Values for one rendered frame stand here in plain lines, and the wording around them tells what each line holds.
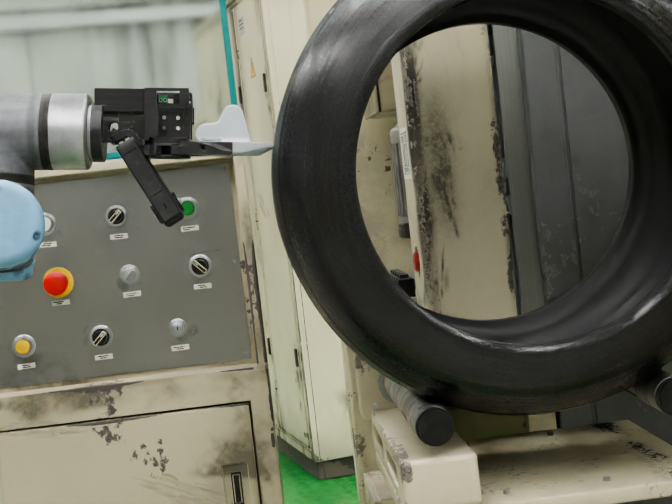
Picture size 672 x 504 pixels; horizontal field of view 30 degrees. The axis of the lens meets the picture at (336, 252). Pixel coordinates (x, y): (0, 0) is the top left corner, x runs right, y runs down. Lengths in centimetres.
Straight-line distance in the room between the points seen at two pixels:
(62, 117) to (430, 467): 58
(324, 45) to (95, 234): 84
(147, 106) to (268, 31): 361
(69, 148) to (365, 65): 36
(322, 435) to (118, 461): 304
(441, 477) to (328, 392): 368
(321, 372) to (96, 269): 302
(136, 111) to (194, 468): 82
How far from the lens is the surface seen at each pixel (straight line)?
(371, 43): 140
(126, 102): 150
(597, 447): 170
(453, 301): 180
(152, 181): 149
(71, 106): 148
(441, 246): 179
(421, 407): 146
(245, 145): 148
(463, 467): 145
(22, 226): 134
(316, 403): 512
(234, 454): 213
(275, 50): 507
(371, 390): 177
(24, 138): 148
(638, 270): 174
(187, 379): 212
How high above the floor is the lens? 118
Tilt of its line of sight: 3 degrees down
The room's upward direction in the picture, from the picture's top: 6 degrees counter-clockwise
